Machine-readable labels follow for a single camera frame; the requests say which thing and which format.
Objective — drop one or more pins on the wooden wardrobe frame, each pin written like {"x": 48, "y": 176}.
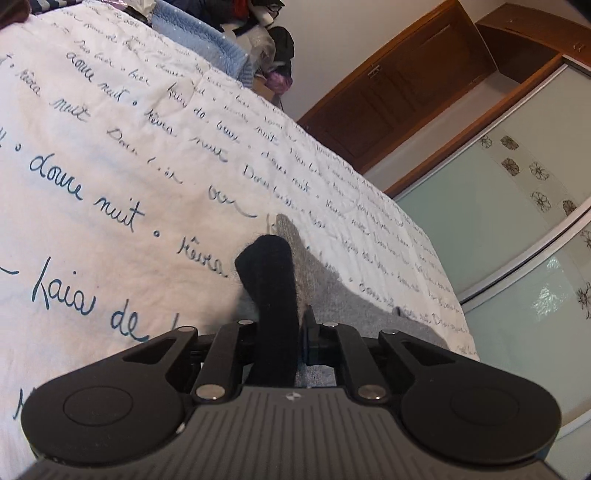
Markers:
{"x": 521, "y": 41}

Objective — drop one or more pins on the small purple fluffy thing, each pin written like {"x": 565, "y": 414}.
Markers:
{"x": 281, "y": 81}

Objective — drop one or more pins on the brown wooden door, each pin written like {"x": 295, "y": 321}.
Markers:
{"x": 406, "y": 87}

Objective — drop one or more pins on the black bag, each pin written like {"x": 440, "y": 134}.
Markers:
{"x": 282, "y": 46}

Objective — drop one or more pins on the light blue towel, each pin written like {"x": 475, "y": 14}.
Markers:
{"x": 203, "y": 41}

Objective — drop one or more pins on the cardboard box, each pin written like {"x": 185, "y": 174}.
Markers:
{"x": 264, "y": 85}

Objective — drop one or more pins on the grey sock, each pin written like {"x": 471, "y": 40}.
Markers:
{"x": 272, "y": 286}

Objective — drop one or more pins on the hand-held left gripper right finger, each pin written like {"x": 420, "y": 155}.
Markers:
{"x": 310, "y": 337}

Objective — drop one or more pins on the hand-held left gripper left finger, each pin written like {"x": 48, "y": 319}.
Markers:
{"x": 228, "y": 344}

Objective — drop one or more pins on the white printed blanket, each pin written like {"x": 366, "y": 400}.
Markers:
{"x": 115, "y": 184}

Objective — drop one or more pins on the blue striped cloth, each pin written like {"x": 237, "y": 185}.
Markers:
{"x": 55, "y": 3}

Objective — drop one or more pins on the frosted glass sliding door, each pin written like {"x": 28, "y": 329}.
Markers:
{"x": 485, "y": 221}
{"x": 531, "y": 346}

